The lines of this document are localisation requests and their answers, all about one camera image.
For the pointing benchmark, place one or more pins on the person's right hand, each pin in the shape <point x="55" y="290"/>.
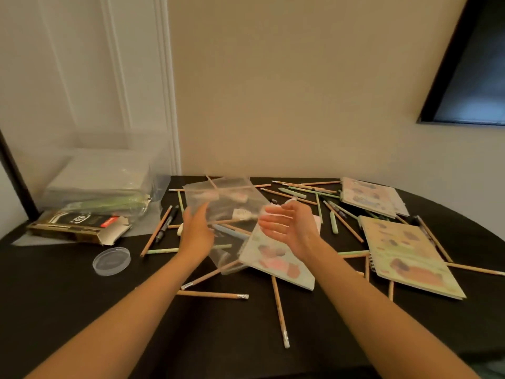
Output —
<point x="296" y="228"/>

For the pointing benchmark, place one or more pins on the person's left hand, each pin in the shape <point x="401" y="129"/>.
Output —
<point x="197" y="236"/>

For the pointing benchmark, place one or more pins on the light green pencil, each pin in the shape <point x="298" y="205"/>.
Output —
<point x="161" y="251"/>
<point x="355" y="252"/>
<point x="180" y="201"/>

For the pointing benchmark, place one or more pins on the white pink correction tape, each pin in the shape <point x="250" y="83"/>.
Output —
<point x="205" y="196"/>
<point x="240" y="198"/>

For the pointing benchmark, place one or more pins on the blue puppy notebook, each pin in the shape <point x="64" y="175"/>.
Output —
<point x="268" y="264"/>

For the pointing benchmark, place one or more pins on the white printed correction tape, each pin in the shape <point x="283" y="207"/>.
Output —
<point x="244" y="214"/>

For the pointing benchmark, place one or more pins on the clear tube of green pens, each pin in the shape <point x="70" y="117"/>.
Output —
<point x="106" y="205"/>

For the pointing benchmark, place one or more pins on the white dotted notebook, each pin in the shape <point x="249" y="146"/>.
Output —
<point x="102" y="171"/>

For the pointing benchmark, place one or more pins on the yellow brown dog notebook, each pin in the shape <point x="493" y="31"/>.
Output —
<point x="410" y="260"/>

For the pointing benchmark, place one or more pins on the black gold pen box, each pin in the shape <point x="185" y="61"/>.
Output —
<point x="71" y="222"/>

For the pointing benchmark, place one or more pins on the clear plastic storage bin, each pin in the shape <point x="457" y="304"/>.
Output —
<point x="98" y="144"/>

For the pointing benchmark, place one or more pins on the person's left forearm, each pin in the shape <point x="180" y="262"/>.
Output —
<point x="110" y="327"/>

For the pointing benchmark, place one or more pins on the person's right forearm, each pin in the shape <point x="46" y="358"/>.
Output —
<point x="386" y="319"/>

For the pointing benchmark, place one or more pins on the round clear plastic lid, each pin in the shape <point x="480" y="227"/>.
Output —
<point x="111" y="261"/>

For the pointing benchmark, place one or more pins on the black framed panel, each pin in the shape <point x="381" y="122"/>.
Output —
<point x="17" y="181"/>

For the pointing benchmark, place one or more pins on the black wall television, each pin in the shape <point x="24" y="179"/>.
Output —
<point x="473" y="74"/>

